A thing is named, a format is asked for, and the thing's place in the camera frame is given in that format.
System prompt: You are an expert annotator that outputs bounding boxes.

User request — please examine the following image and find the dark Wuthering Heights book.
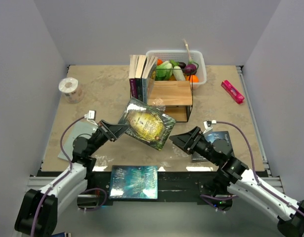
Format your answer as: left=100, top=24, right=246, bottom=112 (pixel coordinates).
left=191, top=131, right=233, bottom=162

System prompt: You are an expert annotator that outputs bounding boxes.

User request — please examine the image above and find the blue book at bottom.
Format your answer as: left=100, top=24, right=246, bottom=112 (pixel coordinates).
left=109, top=165, right=158, bottom=200

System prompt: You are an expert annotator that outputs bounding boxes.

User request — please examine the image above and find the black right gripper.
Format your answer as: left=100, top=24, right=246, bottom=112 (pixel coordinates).
left=169, top=126, right=219, bottom=165

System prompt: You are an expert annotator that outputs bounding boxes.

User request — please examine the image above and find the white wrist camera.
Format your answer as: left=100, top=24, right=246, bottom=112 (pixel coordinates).
left=85, top=110, right=96, bottom=121
left=204, top=120, right=217, bottom=131

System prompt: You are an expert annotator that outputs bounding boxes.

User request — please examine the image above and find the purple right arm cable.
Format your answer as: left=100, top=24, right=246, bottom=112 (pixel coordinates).
left=200, top=120, right=304, bottom=222

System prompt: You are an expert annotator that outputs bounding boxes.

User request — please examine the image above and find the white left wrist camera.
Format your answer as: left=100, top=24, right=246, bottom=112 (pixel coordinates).
left=85, top=110, right=96, bottom=121

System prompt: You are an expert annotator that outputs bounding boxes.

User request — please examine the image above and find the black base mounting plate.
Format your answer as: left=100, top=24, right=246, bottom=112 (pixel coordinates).
left=35, top=170, right=244, bottom=215

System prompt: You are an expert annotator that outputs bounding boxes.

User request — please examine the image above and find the pink rectangular box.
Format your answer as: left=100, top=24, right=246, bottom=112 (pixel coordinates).
left=221, top=80, right=245, bottom=104

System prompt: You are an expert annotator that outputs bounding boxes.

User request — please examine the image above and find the purple Treehouse paperback book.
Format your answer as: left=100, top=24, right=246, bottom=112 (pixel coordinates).
left=129, top=55, right=139, bottom=98

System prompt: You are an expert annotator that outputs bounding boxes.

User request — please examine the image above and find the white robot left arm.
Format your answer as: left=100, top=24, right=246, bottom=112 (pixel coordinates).
left=14, top=120, right=129, bottom=237

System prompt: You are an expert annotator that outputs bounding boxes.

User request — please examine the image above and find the Little Women book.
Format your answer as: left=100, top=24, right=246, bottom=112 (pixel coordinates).
left=134, top=55, right=146, bottom=101

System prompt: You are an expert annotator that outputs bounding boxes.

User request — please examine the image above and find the green lettuce toy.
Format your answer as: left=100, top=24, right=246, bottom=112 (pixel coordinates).
left=155, top=61, right=173, bottom=81

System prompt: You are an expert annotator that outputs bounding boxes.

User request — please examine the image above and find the wooden shelf with wire frame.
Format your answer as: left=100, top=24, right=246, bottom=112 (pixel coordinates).
left=147, top=77, right=194, bottom=122

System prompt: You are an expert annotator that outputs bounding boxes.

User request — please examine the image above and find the toilet paper roll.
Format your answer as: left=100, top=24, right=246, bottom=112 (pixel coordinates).
left=58, top=78, right=84, bottom=104

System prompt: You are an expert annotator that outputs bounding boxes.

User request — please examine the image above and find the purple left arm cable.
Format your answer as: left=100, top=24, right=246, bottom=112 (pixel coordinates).
left=29, top=116, right=108, bottom=237

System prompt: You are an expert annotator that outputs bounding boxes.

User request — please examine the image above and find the large orange fruit toy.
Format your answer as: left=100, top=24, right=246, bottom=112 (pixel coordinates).
left=185, top=75, right=199, bottom=83

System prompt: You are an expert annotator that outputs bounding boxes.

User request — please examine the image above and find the small orange pumpkin toy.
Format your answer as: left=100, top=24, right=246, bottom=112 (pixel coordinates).
left=157, top=59, right=163, bottom=66

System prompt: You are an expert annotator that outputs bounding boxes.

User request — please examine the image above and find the white radish toy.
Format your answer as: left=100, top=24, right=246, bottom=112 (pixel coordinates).
left=173, top=66, right=186, bottom=81

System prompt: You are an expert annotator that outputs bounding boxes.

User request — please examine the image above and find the aluminium frame rail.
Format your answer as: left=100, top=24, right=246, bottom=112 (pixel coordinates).
left=12, top=65, right=297, bottom=237

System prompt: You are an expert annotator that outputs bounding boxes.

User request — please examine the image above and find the purple onion toy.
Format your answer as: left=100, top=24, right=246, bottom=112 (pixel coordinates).
left=182, top=39, right=199, bottom=75

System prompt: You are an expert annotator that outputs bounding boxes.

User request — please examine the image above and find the purple paperback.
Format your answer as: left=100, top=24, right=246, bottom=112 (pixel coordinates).
left=141, top=55, right=158, bottom=104

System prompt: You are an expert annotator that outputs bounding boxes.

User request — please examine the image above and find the yellow pepper toy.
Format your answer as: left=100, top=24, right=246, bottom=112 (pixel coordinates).
left=169, top=75, right=176, bottom=81

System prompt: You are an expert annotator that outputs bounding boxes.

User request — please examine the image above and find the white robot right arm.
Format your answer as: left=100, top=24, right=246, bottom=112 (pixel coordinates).
left=169, top=127, right=304, bottom=237

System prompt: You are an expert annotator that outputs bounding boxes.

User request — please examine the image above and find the white plastic basket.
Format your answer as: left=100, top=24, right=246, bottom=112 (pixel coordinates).
left=145, top=50, right=208, bottom=91

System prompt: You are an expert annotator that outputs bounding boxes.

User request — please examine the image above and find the green yellow fantasy book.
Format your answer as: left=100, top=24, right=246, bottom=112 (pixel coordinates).
left=118, top=97, right=176, bottom=151

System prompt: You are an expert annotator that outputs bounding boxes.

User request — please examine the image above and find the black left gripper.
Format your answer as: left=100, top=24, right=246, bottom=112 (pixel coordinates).
left=88, top=120, right=131, bottom=157

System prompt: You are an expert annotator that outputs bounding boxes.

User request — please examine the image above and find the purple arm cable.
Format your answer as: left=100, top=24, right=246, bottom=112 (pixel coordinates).
left=29, top=116, right=108, bottom=237
left=200, top=120, right=304, bottom=222

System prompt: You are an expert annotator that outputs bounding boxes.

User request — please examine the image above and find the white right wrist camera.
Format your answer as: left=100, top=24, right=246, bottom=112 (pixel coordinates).
left=204, top=120, right=217, bottom=131

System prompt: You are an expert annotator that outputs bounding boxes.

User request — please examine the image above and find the dark eggplant toy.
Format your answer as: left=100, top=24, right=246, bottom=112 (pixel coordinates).
left=178, top=62, right=186, bottom=69

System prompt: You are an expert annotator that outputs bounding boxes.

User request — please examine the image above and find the pale Gatsby book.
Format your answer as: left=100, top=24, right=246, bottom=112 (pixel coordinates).
left=63, top=121, right=97, bottom=160

